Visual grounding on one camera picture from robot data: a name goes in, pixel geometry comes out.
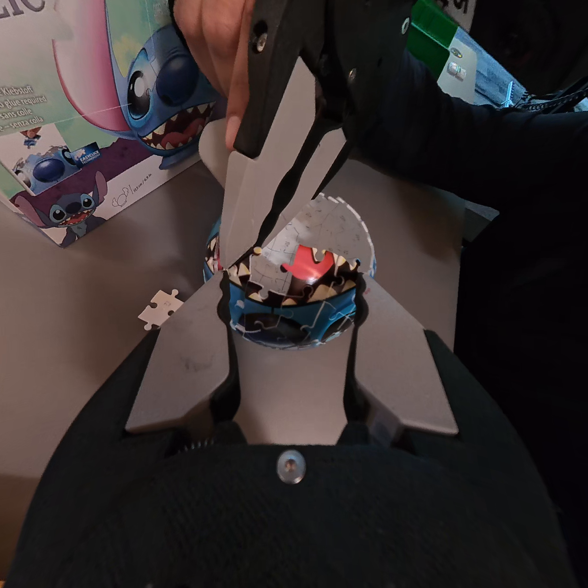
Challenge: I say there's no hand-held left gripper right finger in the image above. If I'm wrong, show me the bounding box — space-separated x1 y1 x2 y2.
339 272 460 450

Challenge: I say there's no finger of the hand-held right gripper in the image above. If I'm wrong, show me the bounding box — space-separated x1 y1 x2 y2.
253 125 350 258
220 56 319 271

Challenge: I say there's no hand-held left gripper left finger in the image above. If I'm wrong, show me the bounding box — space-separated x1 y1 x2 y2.
124 271 241 435

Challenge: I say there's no blue puzzle ball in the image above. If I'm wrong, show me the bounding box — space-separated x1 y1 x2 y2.
203 193 378 351

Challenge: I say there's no white puzzle piece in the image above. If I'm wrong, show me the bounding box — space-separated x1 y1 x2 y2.
137 288 181 331

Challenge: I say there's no printed puzzle box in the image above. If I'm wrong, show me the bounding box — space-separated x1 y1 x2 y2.
0 0 222 249

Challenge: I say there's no person's right hand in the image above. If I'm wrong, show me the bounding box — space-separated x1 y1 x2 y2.
172 0 259 150

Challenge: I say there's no green plastic bin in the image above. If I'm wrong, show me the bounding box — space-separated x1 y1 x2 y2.
409 0 461 80

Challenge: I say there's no black coiled cable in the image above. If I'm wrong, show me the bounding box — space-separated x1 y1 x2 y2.
503 76 588 114

